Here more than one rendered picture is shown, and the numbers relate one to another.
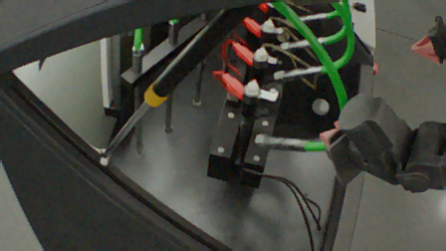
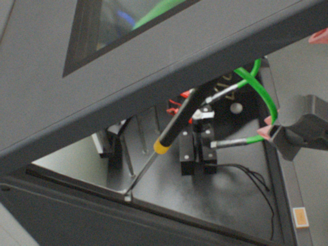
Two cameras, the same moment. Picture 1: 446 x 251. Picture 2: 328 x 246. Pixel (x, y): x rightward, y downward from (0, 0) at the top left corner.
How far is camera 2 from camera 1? 0.09 m
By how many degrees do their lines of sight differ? 2
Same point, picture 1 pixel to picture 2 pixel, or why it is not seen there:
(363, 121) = (301, 115)
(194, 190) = (175, 187)
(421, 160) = not seen: outside the picture
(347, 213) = (288, 175)
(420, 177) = not seen: outside the picture
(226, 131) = (186, 144)
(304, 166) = (238, 150)
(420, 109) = (305, 79)
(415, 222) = not seen: outside the picture
